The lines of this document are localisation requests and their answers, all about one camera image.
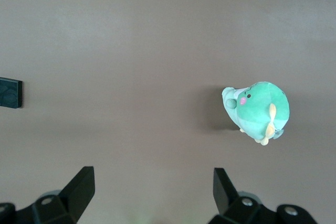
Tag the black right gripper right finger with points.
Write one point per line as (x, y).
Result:
(228, 203)

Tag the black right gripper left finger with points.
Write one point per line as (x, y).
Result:
(73, 195)

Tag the black smartphone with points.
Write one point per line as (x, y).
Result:
(10, 93)

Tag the green dinosaur plush toy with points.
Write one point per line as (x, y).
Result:
(260, 108)

